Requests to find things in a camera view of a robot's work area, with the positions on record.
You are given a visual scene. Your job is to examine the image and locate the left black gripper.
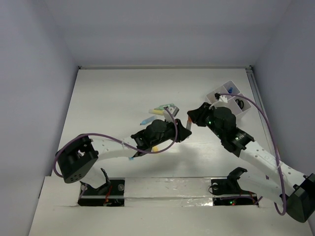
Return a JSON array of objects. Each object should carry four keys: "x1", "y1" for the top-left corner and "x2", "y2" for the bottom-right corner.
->
[{"x1": 150, "y1": 117, "x2": 190, "y2": 147}]

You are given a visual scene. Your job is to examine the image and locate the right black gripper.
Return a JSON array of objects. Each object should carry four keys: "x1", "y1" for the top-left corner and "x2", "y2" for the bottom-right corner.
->
[{"x1": 187, "y1": 102, "x2": 225, "y2": 139}]

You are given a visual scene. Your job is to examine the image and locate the green highlighter pen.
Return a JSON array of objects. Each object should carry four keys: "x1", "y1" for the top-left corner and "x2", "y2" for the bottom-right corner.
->
[{"x1": 155, "y1": 103, "x2": 174, "y2": 110}]

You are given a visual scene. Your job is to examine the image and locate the yellow highlighter pen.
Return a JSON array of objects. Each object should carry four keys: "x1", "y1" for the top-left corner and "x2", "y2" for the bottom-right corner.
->
[{"x1": 149, "y1": 109, "x2": 164, "y2": 116}]

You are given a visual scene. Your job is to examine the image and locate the blue highlighter pen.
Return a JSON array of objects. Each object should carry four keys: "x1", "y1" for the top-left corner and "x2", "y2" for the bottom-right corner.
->
[{"x1": 140, "y1": 116, "x2": 157, "y2": 125}]

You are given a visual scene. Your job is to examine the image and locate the black scissors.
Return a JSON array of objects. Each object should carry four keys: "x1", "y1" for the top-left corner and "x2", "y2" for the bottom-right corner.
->
[{"x1": 235, "y1": 99, "x2": 244, "y2": 110}]

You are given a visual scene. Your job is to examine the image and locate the grey orange-tipped marker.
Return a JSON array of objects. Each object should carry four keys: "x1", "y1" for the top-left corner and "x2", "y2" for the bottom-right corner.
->
[{"x1": 186, "y1": 117, "x2": 192, "y2": 131}]

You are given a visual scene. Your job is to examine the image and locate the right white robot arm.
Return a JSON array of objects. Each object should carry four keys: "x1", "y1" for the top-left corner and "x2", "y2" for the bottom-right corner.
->
[{"x1": 188, "y1": 103, "x2": 315, "y2": 223}]

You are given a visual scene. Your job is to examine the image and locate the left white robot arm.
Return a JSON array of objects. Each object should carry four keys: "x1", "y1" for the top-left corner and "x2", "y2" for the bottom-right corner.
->
[{"x1": 53, "y1": 119, "x2": 191, "y2": 194}]

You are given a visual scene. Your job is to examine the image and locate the white four-compartment organizer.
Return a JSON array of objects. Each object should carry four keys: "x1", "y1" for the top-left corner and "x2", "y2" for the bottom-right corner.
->
[{"x1": 205, "y1": 81, "x2": 252, "y2": 121}]

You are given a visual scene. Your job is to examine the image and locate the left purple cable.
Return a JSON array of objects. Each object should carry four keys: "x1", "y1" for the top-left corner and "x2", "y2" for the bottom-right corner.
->
[{"x1": 53, "y1": 108, "x2": 179, "y2": 179}]

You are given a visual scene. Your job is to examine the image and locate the purple cable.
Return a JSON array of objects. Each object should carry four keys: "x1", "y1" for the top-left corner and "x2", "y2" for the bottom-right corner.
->
[
  {"x1": 216, "y1": 93, "x2": 287, "y2": 216},
  {"x1": 53, "y1": 108, "x2": 179, "y2": 179}
]

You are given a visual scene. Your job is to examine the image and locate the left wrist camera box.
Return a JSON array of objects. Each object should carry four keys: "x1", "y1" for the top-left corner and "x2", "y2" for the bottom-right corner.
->
[{"x1": 163, "y1": 105, "x2": 179, "y2": 122}]

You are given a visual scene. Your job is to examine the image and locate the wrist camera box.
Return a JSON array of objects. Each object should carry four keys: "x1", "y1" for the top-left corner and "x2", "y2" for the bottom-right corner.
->
[
  {"x1": 163, "y1": 105, "x2": 179, "y2": 122},
  {"x1": 213, "y1": 93, "x2": 228, "y2": 108}
]

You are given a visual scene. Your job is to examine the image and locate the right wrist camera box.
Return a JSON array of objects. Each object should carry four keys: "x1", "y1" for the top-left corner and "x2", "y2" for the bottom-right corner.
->
[{"x1": 213, "y1": 93, "x2": 228, "y2": 108}]

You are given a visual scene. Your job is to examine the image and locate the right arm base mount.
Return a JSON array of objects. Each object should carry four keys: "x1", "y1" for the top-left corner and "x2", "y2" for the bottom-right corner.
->
[{"x1": 208, "y1": 167, "x2": 260, "y2": 206}]

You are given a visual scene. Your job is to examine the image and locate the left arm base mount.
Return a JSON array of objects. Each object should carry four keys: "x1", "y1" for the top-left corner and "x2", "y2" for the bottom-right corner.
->
[{"x1": 77, "y1": 168, "x2": 125, "y2": 207}]

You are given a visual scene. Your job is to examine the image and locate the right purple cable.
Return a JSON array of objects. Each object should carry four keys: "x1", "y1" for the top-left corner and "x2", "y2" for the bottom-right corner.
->
[{"x1": 216, "y1": 93, "x2": 287, "y2": 216}]

